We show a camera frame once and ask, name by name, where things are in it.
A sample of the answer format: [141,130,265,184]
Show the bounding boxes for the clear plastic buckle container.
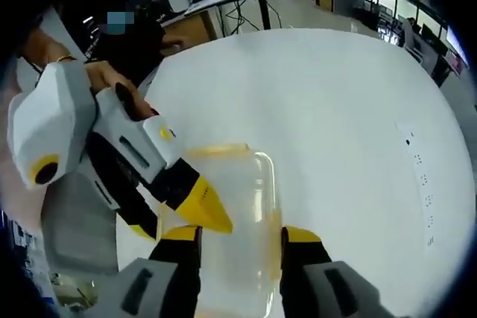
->
[156,141,285,318]

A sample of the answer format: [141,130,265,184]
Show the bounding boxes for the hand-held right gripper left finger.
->
[92,225,204,318]

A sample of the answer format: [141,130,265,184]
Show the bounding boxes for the table socket strip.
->
[394,120,437,248]

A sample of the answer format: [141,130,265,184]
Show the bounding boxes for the person's left hand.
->
[83,60,159,121]

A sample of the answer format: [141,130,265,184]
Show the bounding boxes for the person's light garment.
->
[0,139,44,226]

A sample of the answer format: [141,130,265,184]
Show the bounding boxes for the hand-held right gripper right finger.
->
[279,225,396,318]

